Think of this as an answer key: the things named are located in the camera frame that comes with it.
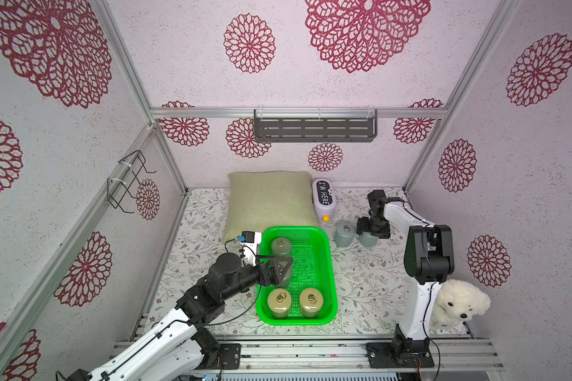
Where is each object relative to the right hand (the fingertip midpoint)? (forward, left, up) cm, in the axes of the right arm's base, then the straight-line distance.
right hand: (368, 229), depth 100 cm
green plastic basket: (-16, +23, -3) cm, 28 cm away
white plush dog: (-35, -14, +15) cm, 40 cm away
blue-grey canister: (-5, +1, 0) cm, 6 cm away
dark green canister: (-13, +36, +5) cm, 39 cm away
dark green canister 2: (-24, +34, +2) cm, 42 cm away
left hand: (-27, +34, +21) cm, 48 cm away
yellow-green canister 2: (-33, +26, +6) cm, 42 cm away
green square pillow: (+8, +46, +10) cm, 47 cm away
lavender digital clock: (+13, +18, +7) cm, 23 cm away
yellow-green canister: (-33, +36, +6) cm, 49 cm away
